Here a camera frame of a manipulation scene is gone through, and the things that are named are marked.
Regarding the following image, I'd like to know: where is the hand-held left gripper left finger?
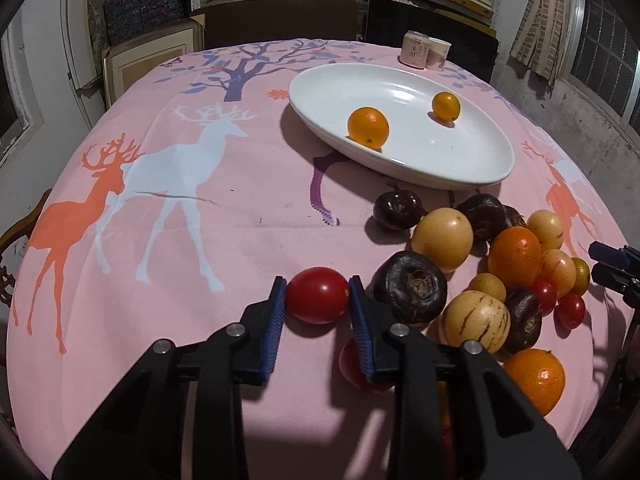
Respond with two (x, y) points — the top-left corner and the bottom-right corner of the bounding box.
(52, 276), (288, 480)

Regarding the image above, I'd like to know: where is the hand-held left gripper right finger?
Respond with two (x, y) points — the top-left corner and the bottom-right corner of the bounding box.
(348, 275), (583, 480)

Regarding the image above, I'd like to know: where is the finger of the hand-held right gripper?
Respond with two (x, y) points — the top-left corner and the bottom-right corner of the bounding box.
(588, 241), (640, 267)
(591, 262), (640, 308)

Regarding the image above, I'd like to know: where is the yellow fruit with red blush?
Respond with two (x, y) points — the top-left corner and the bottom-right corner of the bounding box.
(537, 249), (577, 300)

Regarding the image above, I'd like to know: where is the small red cherry tomato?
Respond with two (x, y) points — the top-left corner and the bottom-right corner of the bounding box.
(531, 280), (558, 317)

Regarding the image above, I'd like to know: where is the orange mandarin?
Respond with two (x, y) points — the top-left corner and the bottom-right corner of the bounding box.
(502, 348), (566, 417)
(487, 226), (542, 292)

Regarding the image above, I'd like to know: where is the white oval plate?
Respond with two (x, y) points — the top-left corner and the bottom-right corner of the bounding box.
(288, 63), (516, 192)

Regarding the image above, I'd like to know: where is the large dark water chestnut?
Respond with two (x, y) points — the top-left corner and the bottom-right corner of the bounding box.
(366, 251), (449, 328)

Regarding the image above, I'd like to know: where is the pink deer print tablecloth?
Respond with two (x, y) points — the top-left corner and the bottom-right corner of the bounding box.
(6, 37), (633, 480)

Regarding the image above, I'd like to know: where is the small dark water chestnut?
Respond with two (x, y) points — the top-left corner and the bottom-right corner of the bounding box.
(502, 205), (527, 231)

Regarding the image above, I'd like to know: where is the striped pepino melon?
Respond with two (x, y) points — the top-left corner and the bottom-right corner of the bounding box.
(442, 290), (511, 355)

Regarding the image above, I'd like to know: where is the large yellow round fruit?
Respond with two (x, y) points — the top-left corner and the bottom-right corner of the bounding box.
(411, 207), (474, 273)

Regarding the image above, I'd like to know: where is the small yellow round fruit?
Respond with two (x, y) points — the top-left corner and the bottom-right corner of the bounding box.
(467, 272), (507, 303)

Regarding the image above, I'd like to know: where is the window with mesh grille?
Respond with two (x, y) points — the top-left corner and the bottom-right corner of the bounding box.
(570, 0), (640, 131)

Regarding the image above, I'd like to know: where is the checked curtain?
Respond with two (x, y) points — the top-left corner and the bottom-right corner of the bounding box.
(510, 0), (586, 91)

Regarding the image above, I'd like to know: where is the black chair back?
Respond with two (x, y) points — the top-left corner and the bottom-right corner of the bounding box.
(365, 0), (501, 85)

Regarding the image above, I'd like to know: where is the printed paper cup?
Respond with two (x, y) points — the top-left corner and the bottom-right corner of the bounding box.
(426, 37), (452, 71)

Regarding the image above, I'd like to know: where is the wooden armchair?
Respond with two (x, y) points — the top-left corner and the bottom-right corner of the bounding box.
(0, 187), (53, 311)

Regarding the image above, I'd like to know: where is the framed picture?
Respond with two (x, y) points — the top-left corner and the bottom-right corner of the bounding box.
(102, 15), (206, 108)

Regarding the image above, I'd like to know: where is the brown wooden chair back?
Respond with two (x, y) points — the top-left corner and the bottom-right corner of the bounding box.
(191, 0), (368, 53)

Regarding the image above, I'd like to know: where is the white wooden board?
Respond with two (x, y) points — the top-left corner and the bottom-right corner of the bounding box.
(60, 0), (108, 111)

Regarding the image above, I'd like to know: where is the stack of blue patterned boxes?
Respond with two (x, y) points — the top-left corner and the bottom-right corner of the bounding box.
(103, 0), (188, 46)

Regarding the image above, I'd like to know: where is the sliding glass window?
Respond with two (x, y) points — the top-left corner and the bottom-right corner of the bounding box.
(0, 10), (46, 161)

